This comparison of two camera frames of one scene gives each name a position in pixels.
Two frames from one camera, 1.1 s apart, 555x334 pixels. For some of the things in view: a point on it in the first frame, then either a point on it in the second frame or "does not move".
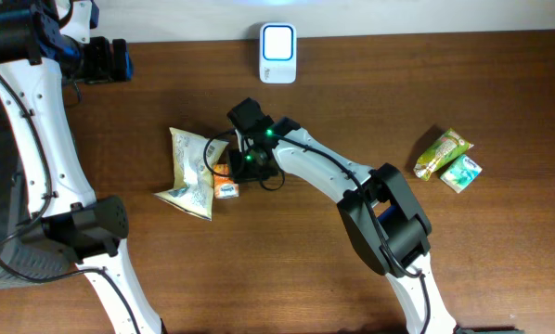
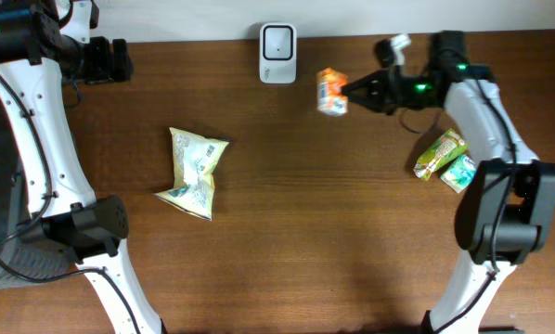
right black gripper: [236, 169] → [382, 91]
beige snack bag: [194, 163] does not move
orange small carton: [225, 186] → [330, 101]
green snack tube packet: [442, 151] does not move
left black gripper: [108, 70] does not move
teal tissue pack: [461, 173] does not move
